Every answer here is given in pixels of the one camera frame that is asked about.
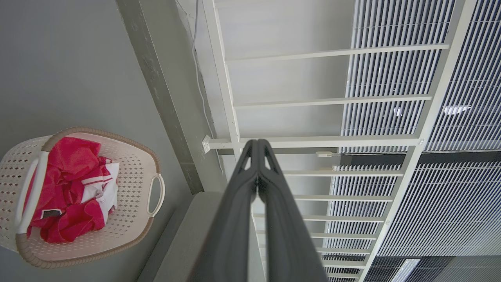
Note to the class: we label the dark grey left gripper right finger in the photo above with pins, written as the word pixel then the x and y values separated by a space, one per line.
pixel 285 227

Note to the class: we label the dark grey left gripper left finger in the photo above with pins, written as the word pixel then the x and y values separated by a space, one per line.
pixel 231 219

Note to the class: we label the cream perforated laundry basket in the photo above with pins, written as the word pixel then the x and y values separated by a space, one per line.
pixel 133 164

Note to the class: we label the white garment with red trim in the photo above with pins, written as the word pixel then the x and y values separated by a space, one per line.
pixel 106 194

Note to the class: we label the dark grey floor threshold strip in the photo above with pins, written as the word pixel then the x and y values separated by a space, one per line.
pixel 160 94

